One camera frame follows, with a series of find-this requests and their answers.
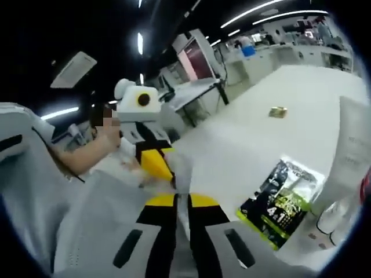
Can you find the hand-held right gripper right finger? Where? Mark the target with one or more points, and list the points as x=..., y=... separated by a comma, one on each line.
x=208, y=246

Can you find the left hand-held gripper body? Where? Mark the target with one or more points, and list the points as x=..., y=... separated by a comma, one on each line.
x=136, y=107

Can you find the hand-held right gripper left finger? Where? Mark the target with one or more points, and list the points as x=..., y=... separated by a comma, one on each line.
x=156, y=246

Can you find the green black skincare sachet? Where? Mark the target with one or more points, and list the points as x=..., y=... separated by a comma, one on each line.
x=278, y=208

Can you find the gold foil skincare sachet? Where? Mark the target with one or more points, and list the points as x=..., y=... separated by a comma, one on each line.
x=277, y=112

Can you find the large white skincare tube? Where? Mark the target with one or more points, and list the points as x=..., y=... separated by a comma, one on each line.
x=353, y=139

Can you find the blue storage bin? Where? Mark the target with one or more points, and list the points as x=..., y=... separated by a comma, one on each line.
x=248, y=51

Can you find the white table black legs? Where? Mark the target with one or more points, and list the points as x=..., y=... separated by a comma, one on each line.
x=191, y=89

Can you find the ceiling air vent panel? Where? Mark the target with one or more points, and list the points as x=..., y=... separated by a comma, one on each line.
x=74, y=69

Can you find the white mesh basket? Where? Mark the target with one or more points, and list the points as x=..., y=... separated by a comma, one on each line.
x=87, y=217

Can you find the large display screen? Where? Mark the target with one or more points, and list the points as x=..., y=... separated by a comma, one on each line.
x=197, y=58

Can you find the black screen stand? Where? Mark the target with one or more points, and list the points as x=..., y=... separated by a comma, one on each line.
x=223, y=87

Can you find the row of white workbenches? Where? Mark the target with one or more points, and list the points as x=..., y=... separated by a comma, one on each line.
x=290, y=55

